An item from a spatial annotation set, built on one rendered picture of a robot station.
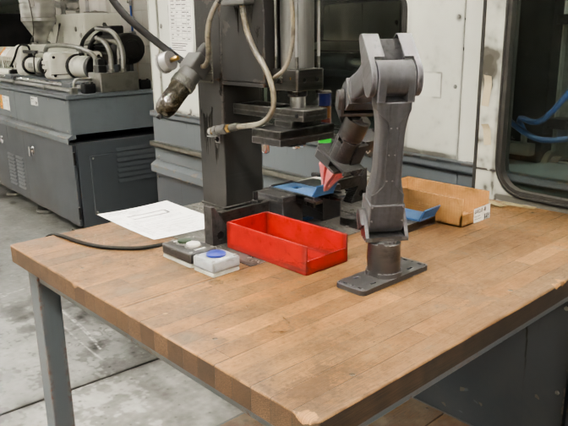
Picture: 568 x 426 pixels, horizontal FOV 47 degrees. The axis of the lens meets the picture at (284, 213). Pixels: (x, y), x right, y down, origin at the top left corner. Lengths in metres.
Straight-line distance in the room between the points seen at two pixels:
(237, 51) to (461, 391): 1.30
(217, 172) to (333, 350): 0.87
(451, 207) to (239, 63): 0.62
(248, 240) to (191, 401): 1.32
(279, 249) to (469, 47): 0.96
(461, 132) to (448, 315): 0.99
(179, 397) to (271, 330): 1.62
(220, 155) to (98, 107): 2.91
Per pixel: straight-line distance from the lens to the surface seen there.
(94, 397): 2.74
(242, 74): 1.64
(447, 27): 2.07
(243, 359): 0.98
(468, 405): 2.27
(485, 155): 1.95
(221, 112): 1.72
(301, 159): 2.54
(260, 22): 1.58
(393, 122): 1.17
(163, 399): 2.66
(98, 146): 4.63
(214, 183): 1.79
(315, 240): 1.41
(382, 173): 1.20
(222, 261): 1.29
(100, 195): 4.68
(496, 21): 1.91
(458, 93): 2.05
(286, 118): 1.57
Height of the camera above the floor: 1.36
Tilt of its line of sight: 16 degrees down
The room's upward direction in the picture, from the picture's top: 1 degrees counter-clockwise
